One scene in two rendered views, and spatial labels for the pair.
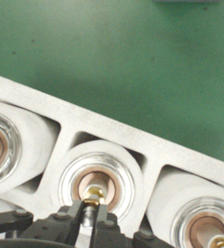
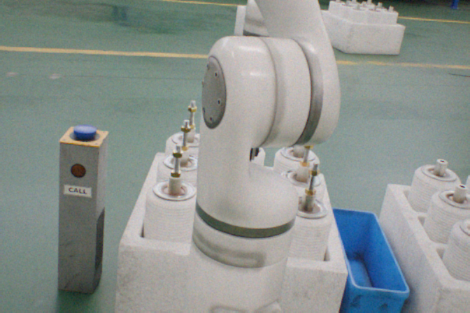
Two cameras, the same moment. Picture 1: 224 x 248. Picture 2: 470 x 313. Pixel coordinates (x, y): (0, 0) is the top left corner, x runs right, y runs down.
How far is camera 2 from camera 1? 0.86 m
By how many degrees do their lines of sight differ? 71
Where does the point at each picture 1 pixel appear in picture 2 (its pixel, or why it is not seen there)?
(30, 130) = not seen: hidden behind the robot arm
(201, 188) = (182, 205)
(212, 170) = (159, 243)
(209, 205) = (177, 198)
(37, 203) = not seen: hidden behind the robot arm
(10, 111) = (303, 221)
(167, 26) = not seen: outside the picture
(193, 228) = (182, 192)
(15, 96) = (314, 263)
